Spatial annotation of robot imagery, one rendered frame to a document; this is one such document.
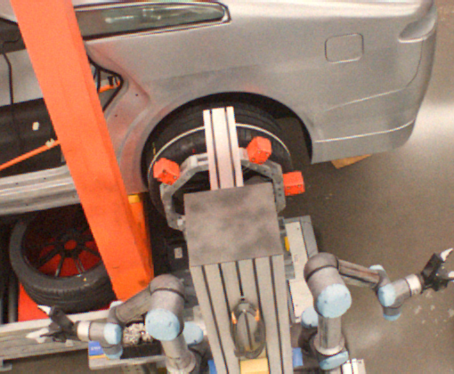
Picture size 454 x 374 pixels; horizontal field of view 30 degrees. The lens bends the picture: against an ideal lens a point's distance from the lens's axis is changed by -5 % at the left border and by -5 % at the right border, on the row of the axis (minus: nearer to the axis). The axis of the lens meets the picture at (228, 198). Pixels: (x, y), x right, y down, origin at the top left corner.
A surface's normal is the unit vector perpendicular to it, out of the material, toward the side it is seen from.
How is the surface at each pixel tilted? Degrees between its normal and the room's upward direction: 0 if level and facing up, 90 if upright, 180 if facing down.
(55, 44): 90
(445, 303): 0
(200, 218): 0
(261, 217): 0
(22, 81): 50
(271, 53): 90
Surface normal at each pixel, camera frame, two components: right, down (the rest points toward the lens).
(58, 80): 0.13, 0.77
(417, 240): -0.11, -0.62
